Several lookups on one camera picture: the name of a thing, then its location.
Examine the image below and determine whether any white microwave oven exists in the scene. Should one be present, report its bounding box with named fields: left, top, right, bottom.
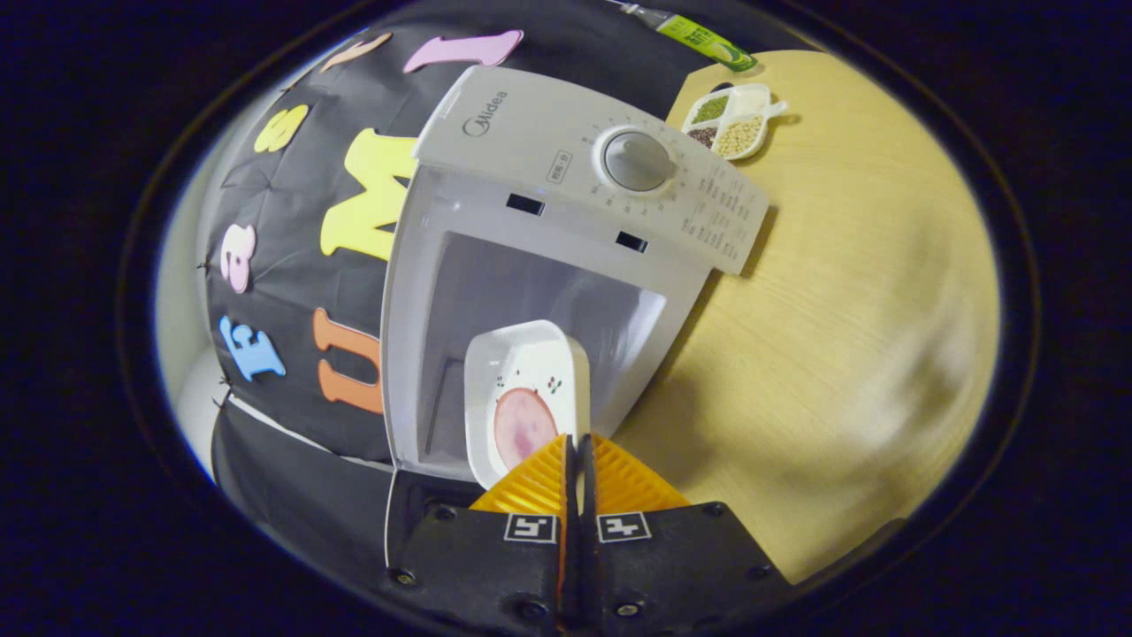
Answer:
left=380, top=65, right=772, bottom=572

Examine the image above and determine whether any green drink bottle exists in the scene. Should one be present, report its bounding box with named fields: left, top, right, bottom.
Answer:
left=619, top=0, right=760, bottom=73

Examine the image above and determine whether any pink ham slice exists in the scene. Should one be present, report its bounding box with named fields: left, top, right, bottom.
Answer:
left=493, top=388, right=560, bottom=472

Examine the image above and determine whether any white divided dish of beans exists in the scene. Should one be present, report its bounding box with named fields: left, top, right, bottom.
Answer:
left=680, top=82, right=788, bottom=162

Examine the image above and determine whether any white rectangular plate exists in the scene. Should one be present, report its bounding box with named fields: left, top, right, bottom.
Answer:
left=463, top=319, right=592, bottom=490

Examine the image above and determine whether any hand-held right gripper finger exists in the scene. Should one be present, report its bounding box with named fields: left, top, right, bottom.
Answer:
left=579, top=432, right=792, bottom=633
left=386, top=434, right=576, bottom=637

